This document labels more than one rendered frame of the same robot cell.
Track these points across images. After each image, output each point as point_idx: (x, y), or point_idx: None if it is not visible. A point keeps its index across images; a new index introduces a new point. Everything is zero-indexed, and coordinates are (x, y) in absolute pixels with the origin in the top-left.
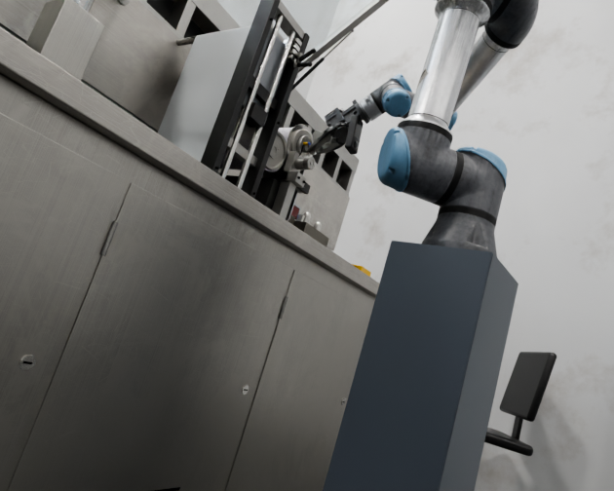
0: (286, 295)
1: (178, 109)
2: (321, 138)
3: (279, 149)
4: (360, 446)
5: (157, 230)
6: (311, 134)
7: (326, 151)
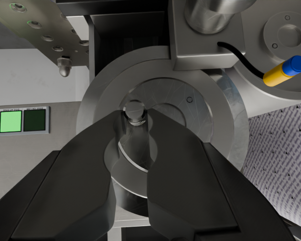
0: None
1: None
2: (223, 156)
3: (270, 50)
4: None
5: None
6: (131, 206)
7: (84, 138)
